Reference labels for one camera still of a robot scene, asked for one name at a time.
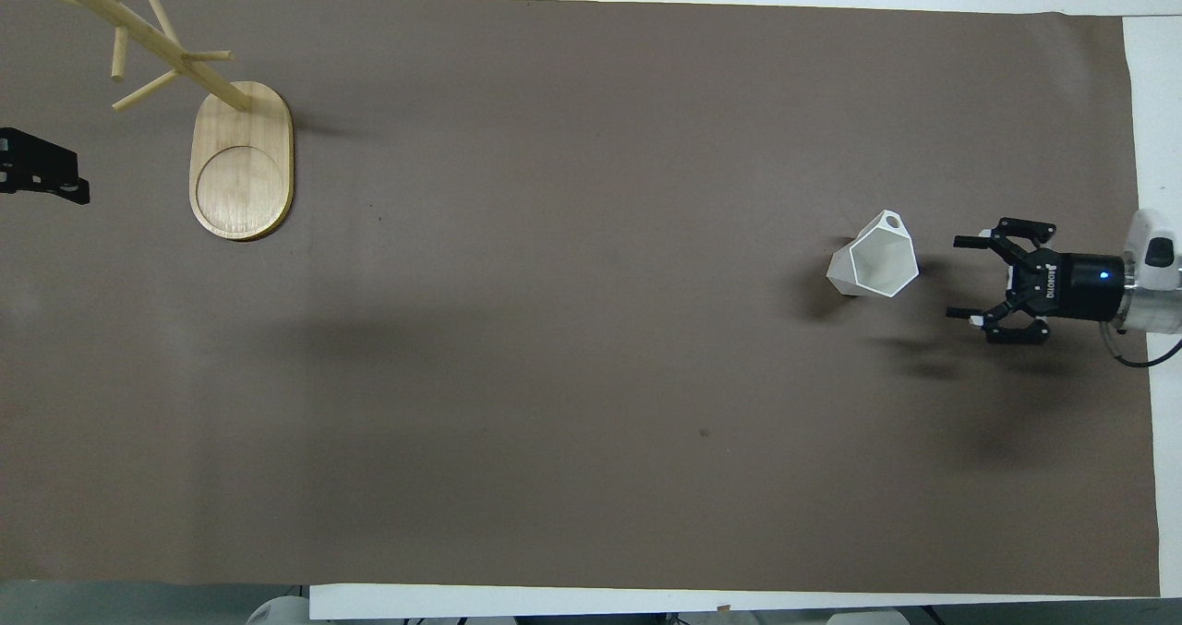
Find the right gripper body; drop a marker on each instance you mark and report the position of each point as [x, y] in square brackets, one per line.
[1080, 285]

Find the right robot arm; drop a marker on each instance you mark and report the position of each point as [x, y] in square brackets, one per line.
[1150, 233]

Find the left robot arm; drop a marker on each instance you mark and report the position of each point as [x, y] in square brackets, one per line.
[282, 611]

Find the white faceted cup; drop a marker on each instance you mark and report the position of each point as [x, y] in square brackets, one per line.
[845, 270]

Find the wooden cup rack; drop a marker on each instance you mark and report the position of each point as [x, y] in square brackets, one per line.
[242, 173]

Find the black stand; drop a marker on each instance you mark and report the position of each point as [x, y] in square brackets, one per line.
[37, 165]

